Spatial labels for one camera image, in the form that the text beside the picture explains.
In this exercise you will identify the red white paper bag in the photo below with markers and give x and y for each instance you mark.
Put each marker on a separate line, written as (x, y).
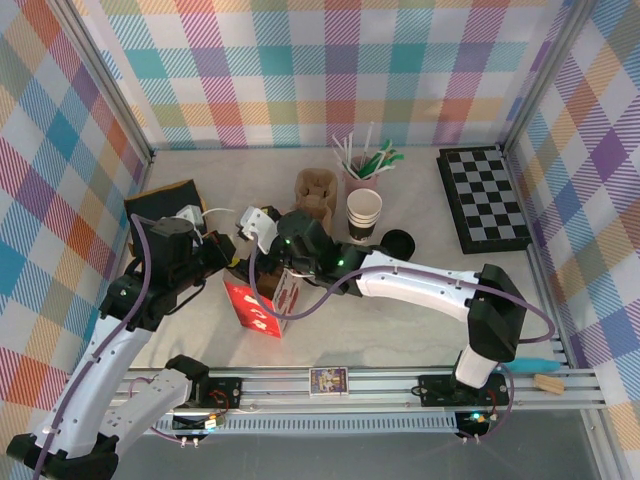
(255, 310)

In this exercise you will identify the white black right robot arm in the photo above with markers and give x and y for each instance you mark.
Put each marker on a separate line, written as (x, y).
(415, 285)

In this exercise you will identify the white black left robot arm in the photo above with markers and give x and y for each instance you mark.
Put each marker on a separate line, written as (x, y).
(117, 357)

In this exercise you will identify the white black paper coffee cup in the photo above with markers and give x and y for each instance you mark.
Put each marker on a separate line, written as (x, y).
(364, 222)
(364, 235)

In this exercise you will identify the stack of paper cups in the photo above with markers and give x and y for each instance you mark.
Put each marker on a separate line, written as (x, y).
(364, 204)

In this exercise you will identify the pink straw holder cup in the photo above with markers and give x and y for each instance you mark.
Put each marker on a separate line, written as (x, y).
(357, 184)

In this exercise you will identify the white wrapped drinking straw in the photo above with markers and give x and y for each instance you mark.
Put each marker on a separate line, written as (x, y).
(344, 154)
(346, 168)
(370, 137)
(349, 150)

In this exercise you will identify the black plastic cup lid stack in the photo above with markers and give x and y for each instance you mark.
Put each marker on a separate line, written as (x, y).
(398, 242)

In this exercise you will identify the playing card box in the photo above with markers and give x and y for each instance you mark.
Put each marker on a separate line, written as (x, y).
(328, 381)

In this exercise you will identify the small controller board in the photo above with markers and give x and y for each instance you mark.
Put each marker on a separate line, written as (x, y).
(477, 425)
(192, 424)

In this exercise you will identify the black grey chessboard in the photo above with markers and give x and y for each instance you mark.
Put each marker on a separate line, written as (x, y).
(480, 185)

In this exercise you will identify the teal plastic tool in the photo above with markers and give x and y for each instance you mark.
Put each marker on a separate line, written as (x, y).
(535, 365)

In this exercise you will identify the small wooden block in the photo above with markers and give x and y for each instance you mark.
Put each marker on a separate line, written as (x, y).
(547, 384)

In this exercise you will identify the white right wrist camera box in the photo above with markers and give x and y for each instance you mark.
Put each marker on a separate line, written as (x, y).
(255, 222)

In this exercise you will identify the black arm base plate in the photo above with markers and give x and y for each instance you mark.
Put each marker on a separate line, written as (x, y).
(225, 390)
(435, 390)

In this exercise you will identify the wide aluminium frame rail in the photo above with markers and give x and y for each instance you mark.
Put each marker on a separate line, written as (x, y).
(280, 387)

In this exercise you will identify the aluminium frame post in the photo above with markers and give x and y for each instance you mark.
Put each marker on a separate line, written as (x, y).
(111, 85)
(542, 75)

